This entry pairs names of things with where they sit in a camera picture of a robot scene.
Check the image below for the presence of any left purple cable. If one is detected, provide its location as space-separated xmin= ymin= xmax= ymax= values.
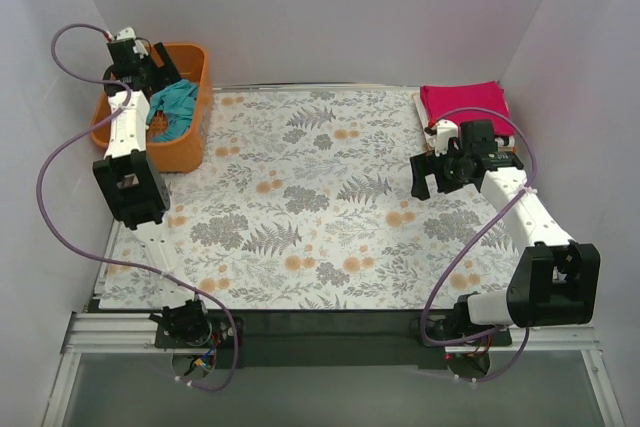
xmin=41 ymin=22 xmax=239 ymax=392

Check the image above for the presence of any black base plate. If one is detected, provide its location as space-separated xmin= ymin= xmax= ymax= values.
xmin=153 ymin=308 xmax=513 ymax=371

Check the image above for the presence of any folded magenta t-shirt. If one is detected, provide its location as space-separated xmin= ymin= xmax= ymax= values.
xmin=419 ymin=81 xmax=515 ymax=137

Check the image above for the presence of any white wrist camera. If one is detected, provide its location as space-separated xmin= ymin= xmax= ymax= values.
xmin=424 ymin=120 xmax=459 ymax=157
xmin=107 ymin=27 xmax=149 ymax=58

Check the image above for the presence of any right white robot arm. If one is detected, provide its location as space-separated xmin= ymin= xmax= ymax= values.
xmin=410 ymin=110 xmax=601 ymax=346

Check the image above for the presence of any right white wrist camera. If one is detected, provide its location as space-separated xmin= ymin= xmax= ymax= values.
xmin=424 ymin=120 xmax=459 ymax=157

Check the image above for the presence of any floral table mat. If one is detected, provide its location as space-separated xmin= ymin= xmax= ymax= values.
xmin=166 ymin=89 xmax=519 ymax=309

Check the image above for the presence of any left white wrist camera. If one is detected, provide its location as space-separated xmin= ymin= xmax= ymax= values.
xmin=107 ymin=27 xmax=149 ymax=58

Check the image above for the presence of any teal t-shirt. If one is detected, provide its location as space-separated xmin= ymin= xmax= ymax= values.
xmin=146 ymin=79 xmax=199 ymax=143

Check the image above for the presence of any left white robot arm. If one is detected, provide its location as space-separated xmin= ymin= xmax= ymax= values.
xmin=93 ymin=29 xmax=213 ymax=347

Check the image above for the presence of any orange plastic basket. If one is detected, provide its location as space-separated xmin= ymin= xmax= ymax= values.
xmin=102 ymin=42 xmax=213 ymax=173

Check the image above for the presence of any aluminium frame rail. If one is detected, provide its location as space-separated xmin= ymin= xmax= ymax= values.
xmin=62 ymin=313 xmax=601 ymax=353

